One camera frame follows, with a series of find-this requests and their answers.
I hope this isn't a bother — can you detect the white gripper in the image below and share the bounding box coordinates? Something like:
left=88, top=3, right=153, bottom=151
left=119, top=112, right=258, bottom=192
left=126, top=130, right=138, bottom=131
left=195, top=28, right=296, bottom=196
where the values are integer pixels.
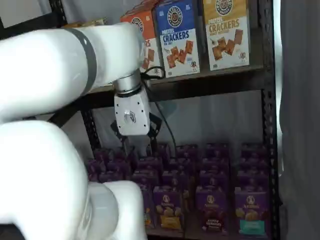
left=109, top=88, right=163, bottom=163

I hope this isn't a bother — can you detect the purple box with multicolour patch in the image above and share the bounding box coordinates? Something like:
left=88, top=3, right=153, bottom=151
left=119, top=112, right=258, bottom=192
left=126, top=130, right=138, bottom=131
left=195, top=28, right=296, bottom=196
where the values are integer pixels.
left=139, top=183, right=157, bottom=230

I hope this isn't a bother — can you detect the blue pretzel crackers box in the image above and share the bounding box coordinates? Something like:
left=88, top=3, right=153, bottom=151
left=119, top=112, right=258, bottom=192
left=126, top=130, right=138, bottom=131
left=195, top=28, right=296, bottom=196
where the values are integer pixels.
left=154, top=0, right=201, bottom=79

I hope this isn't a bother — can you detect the purple Annie's snack box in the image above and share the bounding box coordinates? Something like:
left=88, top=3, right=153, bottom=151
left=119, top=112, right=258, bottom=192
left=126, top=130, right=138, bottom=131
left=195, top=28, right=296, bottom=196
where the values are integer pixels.
left=239, top=156, right=269, bottom=172
left=132, top=169, right=160, bottom=186
left=201, top=157, right=230, bottom=172
left=106, top=159, right=131, bottom=173
left=157, top=142, right=172, bottom=158
left=174, top=144, right=198, bottom=159
left=136, top=156, right=163, bottom=171
left=241, top=143, right=268, bottom=158
left=236, top=170, right=270, bottom=188
left=167, top=157, right=192, bottom=172
left=205, top=143, right=229, bottom=159
left=94, top=148, right=115, bottom=162
left=87, top=159, right=107, bottom=182

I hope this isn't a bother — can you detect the grey curtain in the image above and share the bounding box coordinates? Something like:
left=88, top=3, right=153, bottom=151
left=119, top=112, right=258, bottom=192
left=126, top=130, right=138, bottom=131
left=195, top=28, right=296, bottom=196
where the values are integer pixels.
left=273, top=0, right=320, bottom=240

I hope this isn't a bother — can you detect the orange pretzel crackers box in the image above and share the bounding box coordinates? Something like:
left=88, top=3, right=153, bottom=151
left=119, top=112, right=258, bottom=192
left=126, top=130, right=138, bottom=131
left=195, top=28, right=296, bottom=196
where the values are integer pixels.
left=119, top=9, right=162, bottom=73
left=124, top=0, right=157, bottom=15

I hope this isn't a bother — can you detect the white patterned snack box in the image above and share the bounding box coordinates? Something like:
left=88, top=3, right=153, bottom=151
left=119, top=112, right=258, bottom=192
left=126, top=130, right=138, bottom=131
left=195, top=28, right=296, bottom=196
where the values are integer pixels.
left=92, top=16, right=109, bottom=26

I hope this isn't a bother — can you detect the gold pretzel crackers box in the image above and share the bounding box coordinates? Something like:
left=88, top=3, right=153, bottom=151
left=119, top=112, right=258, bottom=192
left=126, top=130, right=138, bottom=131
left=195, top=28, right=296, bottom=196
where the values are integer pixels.
left=202, top=0, right=251, bottom=72

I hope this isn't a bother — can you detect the yellow-topped snack box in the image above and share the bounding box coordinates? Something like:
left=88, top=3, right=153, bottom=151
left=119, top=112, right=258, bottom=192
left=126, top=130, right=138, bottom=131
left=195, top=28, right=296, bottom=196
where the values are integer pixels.
left=61, top=21, right=97, bottom=29

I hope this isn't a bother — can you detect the purple box with orange patch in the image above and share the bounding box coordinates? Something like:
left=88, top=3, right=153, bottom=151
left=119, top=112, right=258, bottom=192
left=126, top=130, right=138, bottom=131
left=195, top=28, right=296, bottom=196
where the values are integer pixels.
left=161, top=170, right=191, bottom=188
left=152, top=186, right=187, bottom=232

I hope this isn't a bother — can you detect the purple box with teal patch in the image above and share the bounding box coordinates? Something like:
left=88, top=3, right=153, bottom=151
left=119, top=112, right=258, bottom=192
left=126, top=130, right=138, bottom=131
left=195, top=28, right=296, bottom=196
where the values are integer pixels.
left=234, top=186, right=272, bottom=236

